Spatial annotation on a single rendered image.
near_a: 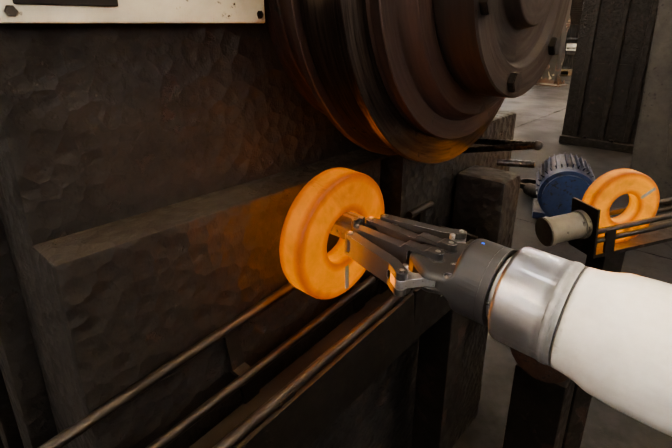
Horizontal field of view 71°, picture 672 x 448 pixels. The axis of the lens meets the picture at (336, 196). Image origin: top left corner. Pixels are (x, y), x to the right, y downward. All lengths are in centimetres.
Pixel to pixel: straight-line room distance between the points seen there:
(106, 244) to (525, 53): 52
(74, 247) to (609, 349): 44
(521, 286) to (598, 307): 6
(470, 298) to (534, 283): 6
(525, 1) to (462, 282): 31
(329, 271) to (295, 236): 7
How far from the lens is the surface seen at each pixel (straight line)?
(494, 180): 89
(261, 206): 56
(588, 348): 41
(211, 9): 54
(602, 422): 167
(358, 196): 55
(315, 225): 50
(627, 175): 110
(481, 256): 44
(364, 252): 48
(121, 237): 49
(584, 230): 107
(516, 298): 42
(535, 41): 68
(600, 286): 42
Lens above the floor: 106
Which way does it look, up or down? 20 degrees down
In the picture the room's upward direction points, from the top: straight up
